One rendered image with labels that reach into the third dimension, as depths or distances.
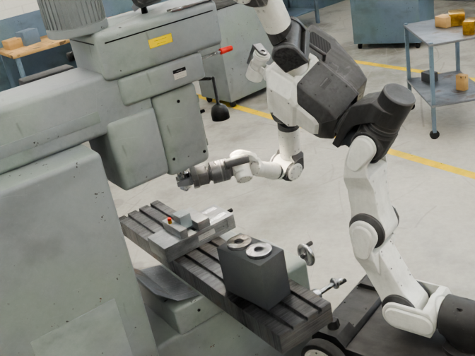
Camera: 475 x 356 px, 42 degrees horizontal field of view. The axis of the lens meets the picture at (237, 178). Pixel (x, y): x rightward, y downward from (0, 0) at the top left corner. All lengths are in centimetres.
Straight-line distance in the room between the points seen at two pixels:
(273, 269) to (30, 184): 84
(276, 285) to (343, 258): 189
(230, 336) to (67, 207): 100
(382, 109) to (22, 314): 131
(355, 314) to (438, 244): 159
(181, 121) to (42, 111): 51
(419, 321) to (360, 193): 52
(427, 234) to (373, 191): 199
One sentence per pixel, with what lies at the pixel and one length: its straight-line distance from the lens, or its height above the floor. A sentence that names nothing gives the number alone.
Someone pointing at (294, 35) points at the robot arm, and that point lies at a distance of 209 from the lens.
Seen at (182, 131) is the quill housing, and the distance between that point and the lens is 227.
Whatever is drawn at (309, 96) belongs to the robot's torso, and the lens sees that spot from 214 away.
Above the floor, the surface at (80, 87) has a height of 174.
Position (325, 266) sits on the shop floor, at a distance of 397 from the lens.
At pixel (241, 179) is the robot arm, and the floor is 121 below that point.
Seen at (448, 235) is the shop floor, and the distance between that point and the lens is 420.
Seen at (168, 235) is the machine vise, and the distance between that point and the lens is 261.
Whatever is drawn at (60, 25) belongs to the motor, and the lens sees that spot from 207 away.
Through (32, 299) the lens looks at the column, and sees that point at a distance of 207.
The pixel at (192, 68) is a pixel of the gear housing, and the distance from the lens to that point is 222.
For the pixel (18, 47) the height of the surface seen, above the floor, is 88.
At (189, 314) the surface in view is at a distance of 247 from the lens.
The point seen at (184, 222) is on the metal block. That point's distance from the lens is 259.
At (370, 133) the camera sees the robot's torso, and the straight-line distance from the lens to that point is 213.
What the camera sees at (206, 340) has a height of 61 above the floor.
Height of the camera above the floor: 223
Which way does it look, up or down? 25 degrees down
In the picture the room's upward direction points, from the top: 11 degrees counter-clockwise
